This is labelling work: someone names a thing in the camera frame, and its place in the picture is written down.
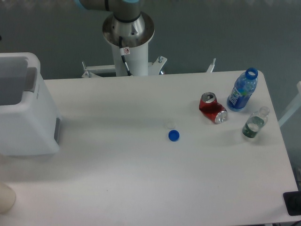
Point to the white trash can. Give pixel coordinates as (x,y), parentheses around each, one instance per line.
(29,118)

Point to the white base frame bracket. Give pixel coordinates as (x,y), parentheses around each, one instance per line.
(154,68)

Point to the crushed red soda can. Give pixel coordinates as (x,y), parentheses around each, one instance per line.
(212,109)

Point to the beige cylinder object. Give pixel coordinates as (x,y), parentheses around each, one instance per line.
(7,198)

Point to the white frame at right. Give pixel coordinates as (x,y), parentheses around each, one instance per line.
(291,108)

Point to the blue plastic bottle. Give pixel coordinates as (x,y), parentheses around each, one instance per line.
(244,87)

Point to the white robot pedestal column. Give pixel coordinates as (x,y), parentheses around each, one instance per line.
(136,59)

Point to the clear white bottle cap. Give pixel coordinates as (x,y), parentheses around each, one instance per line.
(170,124)

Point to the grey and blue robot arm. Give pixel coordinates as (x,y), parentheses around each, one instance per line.
(127,25)

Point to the black device at corner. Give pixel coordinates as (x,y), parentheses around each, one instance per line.
(293,202)

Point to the blue bottle cap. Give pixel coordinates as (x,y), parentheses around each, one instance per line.
(173,135)

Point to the clear bottle green label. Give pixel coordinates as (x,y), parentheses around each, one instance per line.
(256,122)

